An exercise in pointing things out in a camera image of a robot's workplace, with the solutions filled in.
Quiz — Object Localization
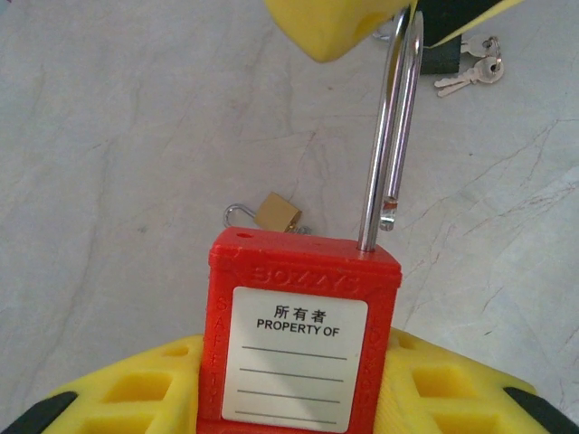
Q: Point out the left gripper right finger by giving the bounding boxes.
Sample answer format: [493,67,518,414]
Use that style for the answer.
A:
[384,331,579,434]

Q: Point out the silver key ring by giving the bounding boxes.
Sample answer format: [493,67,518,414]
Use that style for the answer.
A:
[481,34,504,69]

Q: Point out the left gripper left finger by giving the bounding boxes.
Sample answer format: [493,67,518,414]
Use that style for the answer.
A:
[0,333,209,434]

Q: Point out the silver key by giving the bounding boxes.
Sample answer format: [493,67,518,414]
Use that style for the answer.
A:
[455,34,498,59]
[432,54,504,99]

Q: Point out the black padlock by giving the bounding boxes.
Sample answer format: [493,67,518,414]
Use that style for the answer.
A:
[373,26,463,77]

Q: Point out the small brass padlock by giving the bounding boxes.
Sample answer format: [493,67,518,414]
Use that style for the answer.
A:
[223,191,303,234]

